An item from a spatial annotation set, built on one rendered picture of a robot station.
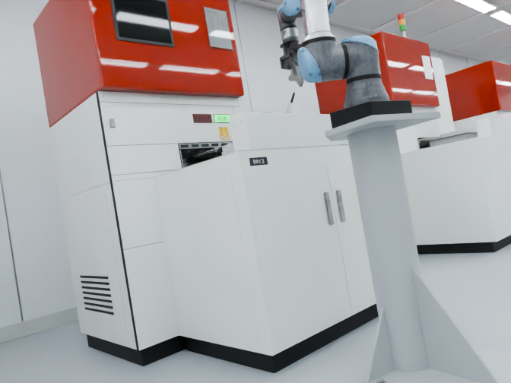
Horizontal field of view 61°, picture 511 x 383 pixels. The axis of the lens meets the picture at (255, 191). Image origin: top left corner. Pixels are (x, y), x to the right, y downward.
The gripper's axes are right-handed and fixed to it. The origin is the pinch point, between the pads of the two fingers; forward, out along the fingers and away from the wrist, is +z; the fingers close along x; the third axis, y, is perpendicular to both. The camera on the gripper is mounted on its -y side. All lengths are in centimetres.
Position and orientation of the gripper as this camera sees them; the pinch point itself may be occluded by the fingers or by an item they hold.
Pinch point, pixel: (301, 83)
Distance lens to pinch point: 196.7
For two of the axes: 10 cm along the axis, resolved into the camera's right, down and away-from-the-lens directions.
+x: -7.3, 1.1, -6.7
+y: -6.6, 1.3, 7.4
